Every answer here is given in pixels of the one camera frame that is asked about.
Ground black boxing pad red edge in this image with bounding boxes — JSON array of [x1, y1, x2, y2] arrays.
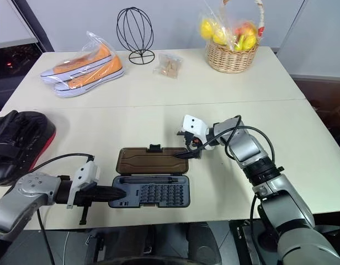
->
[[0, 110, 57, 187]]

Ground black window frame post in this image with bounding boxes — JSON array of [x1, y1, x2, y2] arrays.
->
[[9, 0, 55, 53]]

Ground clear plastic basket wrap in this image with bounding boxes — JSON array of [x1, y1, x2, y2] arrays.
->
[[198, 0, 261, 52]]

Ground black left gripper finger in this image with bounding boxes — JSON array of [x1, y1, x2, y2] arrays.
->
[[93, 194, 126, 204], [93, 186, 127, 196]]

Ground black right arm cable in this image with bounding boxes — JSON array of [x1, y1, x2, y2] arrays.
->
[[186, 114, 276, 245]]

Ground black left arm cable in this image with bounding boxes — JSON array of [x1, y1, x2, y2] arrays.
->
[[28, 153, 95, 265]]

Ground yellow lemon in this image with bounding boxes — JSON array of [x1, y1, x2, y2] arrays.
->
[[212, 28, 229, 45], [200, 18, 215, 40]]

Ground black wire head-shaped stand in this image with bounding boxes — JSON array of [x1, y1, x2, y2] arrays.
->
[[116, 7, 156, 65]]

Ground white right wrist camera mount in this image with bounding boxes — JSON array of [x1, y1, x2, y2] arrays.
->
[[181, 114, 215, 151]]

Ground screwdriver bit case brown lid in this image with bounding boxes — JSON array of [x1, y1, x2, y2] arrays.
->
[[108, 147, 192, 209]]

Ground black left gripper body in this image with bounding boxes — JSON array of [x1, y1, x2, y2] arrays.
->
[[75, 185, 98, 207]]

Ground orange canvas sneaker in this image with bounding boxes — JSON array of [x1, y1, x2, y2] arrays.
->
[[52, 55, 125, 99], [40, 44, 115, 83]]

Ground yellow green fruit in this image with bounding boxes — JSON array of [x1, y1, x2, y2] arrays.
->
[[234, 34, 257, 51]]

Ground red orange apple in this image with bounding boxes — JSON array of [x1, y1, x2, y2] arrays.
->
[[235, 23, 257, 36]]

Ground dark grey rounded shape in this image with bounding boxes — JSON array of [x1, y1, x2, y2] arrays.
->
[[185, 221, 232, 262]]

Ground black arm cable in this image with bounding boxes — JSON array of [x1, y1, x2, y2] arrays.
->
[[186, 114, 276, 245], [28, 153, 95, 265]]

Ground bag of wooden blocks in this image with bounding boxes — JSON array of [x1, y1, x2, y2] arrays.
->
[[152, 52, 184, 80]]

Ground black screwdriver handle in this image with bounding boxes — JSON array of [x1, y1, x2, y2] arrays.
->
[[119, 177, 178, 186]]

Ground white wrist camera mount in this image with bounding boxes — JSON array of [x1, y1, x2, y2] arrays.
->
[[66, 161, 100, 209], [181, 114, 215, 151]]

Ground orange sneakers in plastic bag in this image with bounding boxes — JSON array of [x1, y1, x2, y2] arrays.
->
[[39, 30, 126, 99]]

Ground wicker basket with handle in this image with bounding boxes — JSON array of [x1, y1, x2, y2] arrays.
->
[[205, 0, 266, 74]]

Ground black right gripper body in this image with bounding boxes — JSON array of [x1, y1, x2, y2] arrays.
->
[[183, 131, 206, 160]]

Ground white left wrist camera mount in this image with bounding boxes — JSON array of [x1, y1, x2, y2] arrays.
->
[[66, 161, 100, 209]]

